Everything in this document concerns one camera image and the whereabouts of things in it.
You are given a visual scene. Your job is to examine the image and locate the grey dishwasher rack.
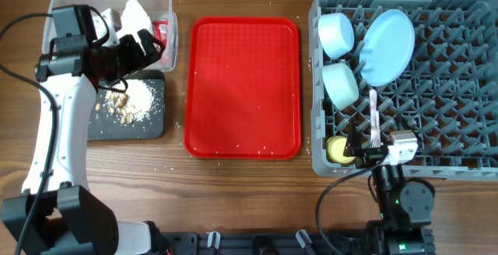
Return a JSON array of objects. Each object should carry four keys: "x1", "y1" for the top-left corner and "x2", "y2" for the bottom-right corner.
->
[{"x1": 308, "y1": 0, "x2": 497, "y2": 181}]

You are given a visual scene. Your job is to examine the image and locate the red serving tray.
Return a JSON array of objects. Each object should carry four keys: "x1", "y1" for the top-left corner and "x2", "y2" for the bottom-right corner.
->
[{"x1": 184, "y1": 16, "x2": 302, "y2": 159}]

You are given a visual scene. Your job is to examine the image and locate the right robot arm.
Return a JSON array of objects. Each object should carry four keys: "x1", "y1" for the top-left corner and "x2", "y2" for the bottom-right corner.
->
[{"x1": 344, "y1": 121, "x2": 436, "y2": 255}]

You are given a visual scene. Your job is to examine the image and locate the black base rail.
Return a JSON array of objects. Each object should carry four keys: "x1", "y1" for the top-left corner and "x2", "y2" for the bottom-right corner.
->
[{"x1": 155, "y1": 229, "x2": 435, "y2": 255}]

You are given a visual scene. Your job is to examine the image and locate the light blue plate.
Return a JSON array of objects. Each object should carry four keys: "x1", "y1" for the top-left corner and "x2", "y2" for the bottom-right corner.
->
[{"x1": 359, "y1": 9, "x2": 415, "y2": 87}]

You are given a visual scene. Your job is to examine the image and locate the clear plastic bin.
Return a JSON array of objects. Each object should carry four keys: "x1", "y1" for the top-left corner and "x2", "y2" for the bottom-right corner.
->
[{"x1": 48, "y1": 0, "x2": 178, "y2": 72}]

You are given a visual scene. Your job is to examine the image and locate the black plastic tray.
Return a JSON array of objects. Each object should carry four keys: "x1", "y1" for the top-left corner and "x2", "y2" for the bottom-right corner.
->
[{"x1": 88, "y1": 70, "x2": 166, "y2": 141}]

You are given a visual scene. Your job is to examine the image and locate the red snack wrapper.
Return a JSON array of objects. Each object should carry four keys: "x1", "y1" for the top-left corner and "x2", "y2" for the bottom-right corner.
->
[{"x1": 152, "y1": 20, "x2": 169, "y2": 51}]

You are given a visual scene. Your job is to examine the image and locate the white napkin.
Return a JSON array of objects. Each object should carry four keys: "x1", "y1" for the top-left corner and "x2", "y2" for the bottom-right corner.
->
[{"x1": 117, "y1": 0, "x2": 153, "y2": 42}]

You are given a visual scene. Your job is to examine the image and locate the yellow cup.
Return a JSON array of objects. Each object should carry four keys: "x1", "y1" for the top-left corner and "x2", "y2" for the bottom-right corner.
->
[{"x1": 325, "y1": 135, "x2": 355, "y2": 165}]

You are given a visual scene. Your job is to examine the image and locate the light blue bowl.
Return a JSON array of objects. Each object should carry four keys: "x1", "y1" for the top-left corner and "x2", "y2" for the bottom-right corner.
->
[{"x1": 318, "y1": 13, "x2": 355, "y2": 60}]

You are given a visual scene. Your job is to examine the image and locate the rice and food scraps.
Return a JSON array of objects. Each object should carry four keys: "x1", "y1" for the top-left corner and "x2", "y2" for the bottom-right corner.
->
[{"x1": 94, "y1": 79, "x2": 156, "y2": 125}]

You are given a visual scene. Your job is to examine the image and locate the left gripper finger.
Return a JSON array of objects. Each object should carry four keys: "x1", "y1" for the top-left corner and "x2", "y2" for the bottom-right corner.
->
[
  {"x1": 137, "y1": 29, "x2": 166, "y2": 55},
  {"x1": 136, "y1": 51, "x2": 161, "y2": 71}
]

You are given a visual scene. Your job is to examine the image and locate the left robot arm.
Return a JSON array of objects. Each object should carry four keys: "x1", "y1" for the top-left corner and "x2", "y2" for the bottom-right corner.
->
[{"x1": 1, "y1": 5, "x2": 174, "y2": 254}]

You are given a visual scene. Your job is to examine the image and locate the mint green bowl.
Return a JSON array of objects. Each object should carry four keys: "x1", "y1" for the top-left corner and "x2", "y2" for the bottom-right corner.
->
[{"x1": 322, "y1": 62, "x2": 359, "y2": 110}]

